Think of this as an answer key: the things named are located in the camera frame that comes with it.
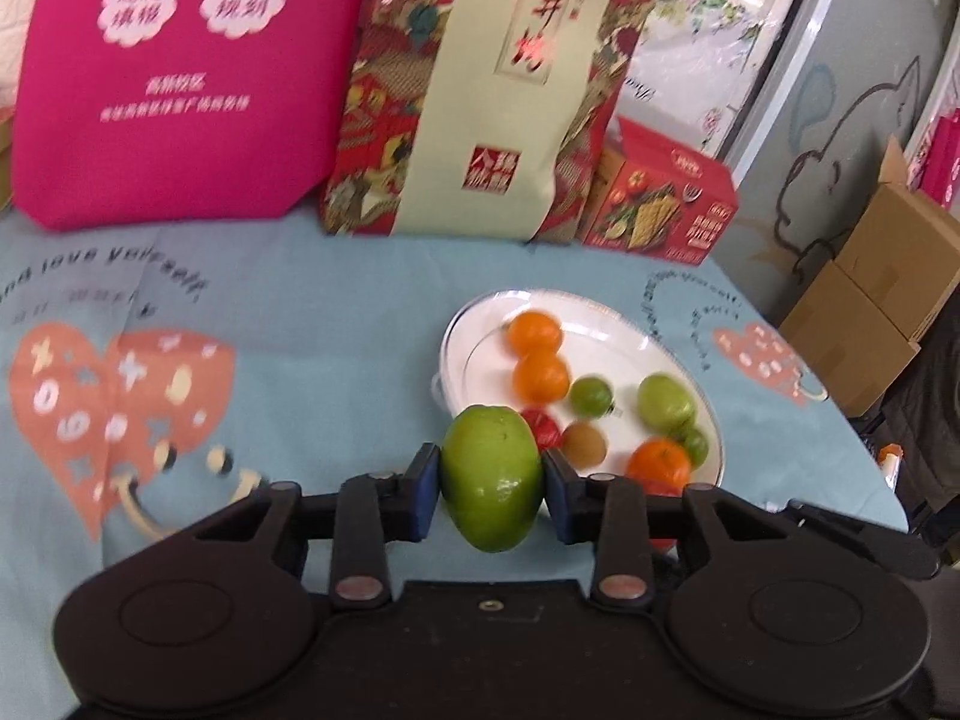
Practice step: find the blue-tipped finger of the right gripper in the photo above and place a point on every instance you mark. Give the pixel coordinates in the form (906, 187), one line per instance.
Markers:
(898, 553)

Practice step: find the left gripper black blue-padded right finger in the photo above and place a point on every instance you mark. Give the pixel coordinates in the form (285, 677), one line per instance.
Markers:
(609, 512)

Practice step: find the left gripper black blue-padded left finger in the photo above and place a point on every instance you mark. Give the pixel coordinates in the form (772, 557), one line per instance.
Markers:
(371, 512)

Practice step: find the red apple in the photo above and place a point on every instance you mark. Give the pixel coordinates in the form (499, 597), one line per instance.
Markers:
(547, 434)

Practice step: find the large green guava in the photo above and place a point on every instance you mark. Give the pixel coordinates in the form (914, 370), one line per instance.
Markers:
(491, 477)

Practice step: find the orange tangerine with stem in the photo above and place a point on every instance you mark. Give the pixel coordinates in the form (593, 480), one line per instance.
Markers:
(540, 378)

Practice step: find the red pomegranate-like fruit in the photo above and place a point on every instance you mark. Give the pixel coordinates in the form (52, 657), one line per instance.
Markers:
(663, 515)

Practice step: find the orange tangerine plate front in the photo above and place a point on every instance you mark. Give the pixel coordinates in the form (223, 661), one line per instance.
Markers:
(660, 466)

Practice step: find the tan longan on plate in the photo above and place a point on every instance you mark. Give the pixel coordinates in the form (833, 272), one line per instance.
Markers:
(583, 445)

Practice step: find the small green fruit plate edge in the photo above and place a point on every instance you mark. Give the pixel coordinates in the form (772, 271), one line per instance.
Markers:
(695, 443)

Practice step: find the small dark green lime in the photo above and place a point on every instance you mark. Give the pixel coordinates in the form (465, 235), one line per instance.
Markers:
(590, 397)

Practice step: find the light green plum fruit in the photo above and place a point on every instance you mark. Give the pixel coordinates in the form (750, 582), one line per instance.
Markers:
(664, 404)

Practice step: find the white oval plate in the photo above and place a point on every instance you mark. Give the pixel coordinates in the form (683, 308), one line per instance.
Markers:
(476, 364)

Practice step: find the orange tangerine on plate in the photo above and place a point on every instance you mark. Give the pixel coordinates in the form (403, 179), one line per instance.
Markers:
(532, 331)

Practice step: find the lower cardboard box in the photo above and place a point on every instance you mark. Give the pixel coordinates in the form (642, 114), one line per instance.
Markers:
(849, 344)

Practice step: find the cardboard box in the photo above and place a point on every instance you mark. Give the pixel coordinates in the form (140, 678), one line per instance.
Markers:
(849, 344)
(903, 251)

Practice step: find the light blue printed tablecloth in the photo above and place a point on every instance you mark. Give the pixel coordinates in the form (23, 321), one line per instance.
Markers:
(336, 344)

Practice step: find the upper cardboard box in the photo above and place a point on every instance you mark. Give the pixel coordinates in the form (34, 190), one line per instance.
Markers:
(903, 251)

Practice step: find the red cracker box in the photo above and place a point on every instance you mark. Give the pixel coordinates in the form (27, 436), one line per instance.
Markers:
(657, 197)

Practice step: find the red patterned gift bag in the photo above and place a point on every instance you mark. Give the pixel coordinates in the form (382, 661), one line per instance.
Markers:
(478, 118)

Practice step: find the magenta fabric bag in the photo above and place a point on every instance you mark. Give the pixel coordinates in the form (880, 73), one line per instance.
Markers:
(134, 111)

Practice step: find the white framed window door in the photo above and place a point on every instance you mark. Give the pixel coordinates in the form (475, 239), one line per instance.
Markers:
(697, 65)

